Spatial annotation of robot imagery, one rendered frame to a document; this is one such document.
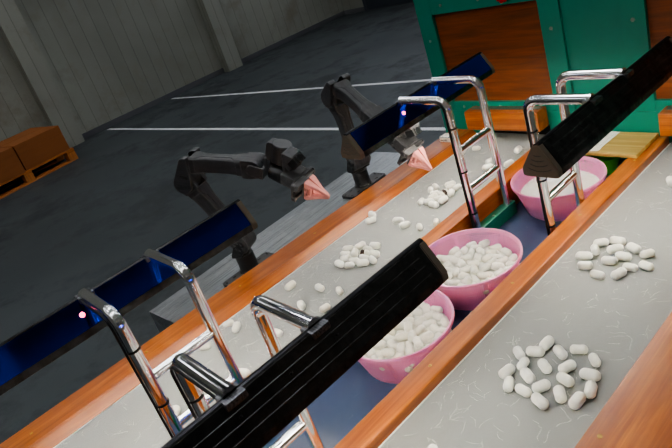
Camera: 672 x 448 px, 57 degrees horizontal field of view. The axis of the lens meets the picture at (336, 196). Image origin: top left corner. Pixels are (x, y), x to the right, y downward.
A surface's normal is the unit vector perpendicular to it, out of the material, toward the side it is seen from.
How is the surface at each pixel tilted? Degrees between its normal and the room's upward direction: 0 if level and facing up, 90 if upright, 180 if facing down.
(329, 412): 0
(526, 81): 90
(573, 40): 90
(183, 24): 90
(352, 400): 0
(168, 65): 90
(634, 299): 0
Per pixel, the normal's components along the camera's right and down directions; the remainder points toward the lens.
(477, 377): -0.30, -0.87
